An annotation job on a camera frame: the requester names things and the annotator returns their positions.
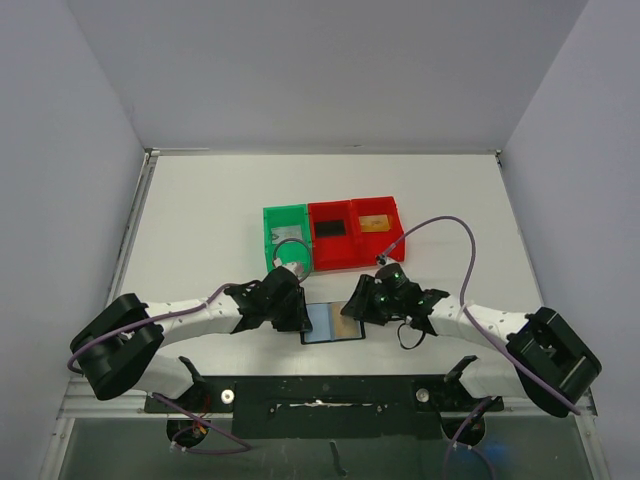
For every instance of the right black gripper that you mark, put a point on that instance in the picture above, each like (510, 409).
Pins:
(368, 302)

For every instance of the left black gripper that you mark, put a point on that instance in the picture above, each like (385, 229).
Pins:
(288, 310)

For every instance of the black leather card holder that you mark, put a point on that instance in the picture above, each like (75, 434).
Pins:
(322, 326)

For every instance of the green plastic bin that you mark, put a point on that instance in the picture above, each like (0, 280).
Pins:
(289, 249)

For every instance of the red plastic bin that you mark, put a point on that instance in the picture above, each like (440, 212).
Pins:
(334, 253)
(372, 244)

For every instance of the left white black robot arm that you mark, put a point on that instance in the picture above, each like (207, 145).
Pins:
(120, 349)

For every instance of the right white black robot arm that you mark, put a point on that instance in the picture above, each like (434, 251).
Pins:
(546, 361)

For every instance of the silver card in bin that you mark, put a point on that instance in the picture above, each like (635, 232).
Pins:
(279, 234)

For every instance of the gold card in bin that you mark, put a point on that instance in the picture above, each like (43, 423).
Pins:
(374, 223)

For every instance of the black card in bin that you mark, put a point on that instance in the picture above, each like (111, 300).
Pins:
(330, 228)

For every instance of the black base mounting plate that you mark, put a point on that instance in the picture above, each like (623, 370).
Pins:
(326, 407)

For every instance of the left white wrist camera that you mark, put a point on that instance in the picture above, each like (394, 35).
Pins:
(295, 267)

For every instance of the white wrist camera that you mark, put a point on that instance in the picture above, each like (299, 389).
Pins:
(383, 260)
(295, 267)

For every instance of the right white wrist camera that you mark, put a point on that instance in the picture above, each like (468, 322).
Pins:
(383, 260)

